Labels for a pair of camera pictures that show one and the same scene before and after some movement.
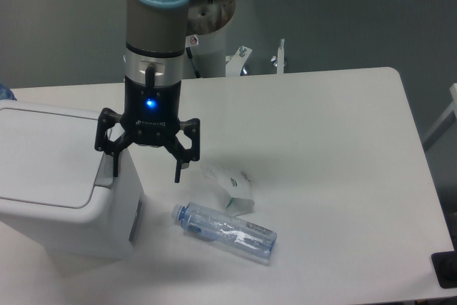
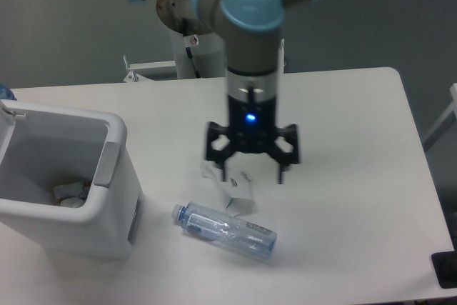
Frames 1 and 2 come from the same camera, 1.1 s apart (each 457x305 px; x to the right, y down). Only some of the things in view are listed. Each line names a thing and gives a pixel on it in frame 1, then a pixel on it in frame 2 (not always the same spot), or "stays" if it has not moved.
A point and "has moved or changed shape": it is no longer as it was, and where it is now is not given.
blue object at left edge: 6,93 stays
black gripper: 151,117 to 252,127
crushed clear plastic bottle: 226,231 stays
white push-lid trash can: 58,198 has moved or changed shape
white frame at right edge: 447,119 stays
